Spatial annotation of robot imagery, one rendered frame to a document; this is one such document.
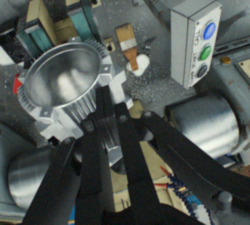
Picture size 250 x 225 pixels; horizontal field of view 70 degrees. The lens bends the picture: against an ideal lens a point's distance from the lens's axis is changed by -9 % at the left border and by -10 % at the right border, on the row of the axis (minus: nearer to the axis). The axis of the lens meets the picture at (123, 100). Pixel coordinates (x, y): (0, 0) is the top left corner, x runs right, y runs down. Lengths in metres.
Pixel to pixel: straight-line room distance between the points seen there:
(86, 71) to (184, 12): 0.27
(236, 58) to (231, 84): 0.13
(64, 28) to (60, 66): 0.10
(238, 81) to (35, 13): 0.65
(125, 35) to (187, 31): 0.32
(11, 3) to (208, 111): 0.64
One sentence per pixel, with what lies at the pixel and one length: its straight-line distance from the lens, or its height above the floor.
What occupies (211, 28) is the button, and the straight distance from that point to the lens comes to 0.33.
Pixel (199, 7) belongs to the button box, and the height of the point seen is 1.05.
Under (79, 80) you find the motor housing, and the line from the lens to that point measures 0.51.
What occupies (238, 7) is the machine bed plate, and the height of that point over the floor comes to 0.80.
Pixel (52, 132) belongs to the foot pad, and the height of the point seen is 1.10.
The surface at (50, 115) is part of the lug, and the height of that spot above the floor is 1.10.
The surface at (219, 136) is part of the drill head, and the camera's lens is 0.68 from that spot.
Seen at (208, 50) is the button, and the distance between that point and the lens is 0.37.
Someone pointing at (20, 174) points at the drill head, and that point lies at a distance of 0.75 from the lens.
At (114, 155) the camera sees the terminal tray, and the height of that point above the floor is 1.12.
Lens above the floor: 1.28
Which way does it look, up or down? 34 degrees down
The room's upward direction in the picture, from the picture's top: 161 degrees clockwise
